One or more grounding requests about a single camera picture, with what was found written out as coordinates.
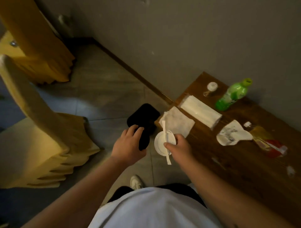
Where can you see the person's left hand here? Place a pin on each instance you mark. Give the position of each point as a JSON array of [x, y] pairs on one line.
[[125, 149]]

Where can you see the person's right hand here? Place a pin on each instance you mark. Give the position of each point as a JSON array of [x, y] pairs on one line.
[[182, 151]]

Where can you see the person's right thumb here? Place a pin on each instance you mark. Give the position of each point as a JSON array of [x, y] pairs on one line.
[[170, 146]]

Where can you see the person's left fingers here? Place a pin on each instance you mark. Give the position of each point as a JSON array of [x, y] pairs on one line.
[[131, 131]]

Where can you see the white paper cup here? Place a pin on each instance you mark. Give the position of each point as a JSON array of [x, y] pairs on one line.
[[161, 143]]

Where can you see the white paper strip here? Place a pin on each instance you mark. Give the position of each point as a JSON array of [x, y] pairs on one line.
[[164, 128]]

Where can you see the black plastic bag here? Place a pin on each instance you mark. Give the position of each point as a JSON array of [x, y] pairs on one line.
[[145, 115]]

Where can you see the person's right forearm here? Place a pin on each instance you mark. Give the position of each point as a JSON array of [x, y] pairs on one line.
[[223, 197]]

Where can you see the person's left forearm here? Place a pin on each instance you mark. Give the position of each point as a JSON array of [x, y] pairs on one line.
[[80, 199]]

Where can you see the white paper napkin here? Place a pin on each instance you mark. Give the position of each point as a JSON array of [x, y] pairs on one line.
[[177, 121]]

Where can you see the black shorts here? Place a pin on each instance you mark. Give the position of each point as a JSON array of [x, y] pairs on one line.
[[178, 189]]

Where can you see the white tissue pack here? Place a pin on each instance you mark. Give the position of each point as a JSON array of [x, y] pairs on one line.
[[199, 110]]

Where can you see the white shoe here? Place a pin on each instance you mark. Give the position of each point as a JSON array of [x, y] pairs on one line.
[[136, 182]]

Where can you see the crumpled white wrapper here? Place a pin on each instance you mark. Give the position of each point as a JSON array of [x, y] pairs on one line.
[[231, 133]]

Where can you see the white shirt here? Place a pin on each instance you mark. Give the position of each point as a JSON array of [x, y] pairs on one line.
[[152, 209]]

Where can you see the small clear white-capped bottle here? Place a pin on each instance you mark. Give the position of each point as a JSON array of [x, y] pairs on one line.
[[212, 87]]

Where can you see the green plastic bottle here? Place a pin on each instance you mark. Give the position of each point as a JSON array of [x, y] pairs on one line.
[[232, 94]]

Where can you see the small white paper scrap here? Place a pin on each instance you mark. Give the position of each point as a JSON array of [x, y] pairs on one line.
[[291, 171]]

